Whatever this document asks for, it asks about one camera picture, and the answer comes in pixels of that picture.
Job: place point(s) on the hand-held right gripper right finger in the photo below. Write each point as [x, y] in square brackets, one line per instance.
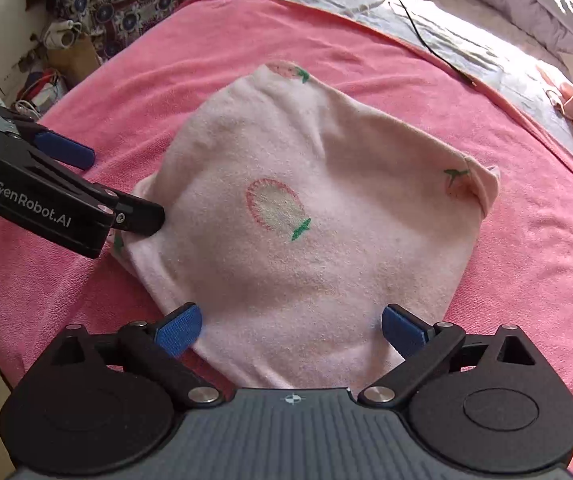
[401, 327]

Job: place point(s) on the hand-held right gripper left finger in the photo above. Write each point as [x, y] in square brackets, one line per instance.
[181, 330]

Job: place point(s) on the dark patterned cloth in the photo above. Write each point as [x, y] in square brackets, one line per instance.
[116, 5]

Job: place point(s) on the pink strawberry print pants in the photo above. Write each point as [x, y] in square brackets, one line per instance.
[316, 210]

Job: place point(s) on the cardboard box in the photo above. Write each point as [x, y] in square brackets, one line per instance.
[74, 62]

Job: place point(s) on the small white object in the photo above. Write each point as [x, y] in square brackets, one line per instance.
[61, 32]

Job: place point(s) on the pink terry blanket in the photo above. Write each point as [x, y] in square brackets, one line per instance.
[166, 60]

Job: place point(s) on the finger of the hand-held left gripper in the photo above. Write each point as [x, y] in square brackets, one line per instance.
[141, 217]
[66, 150]

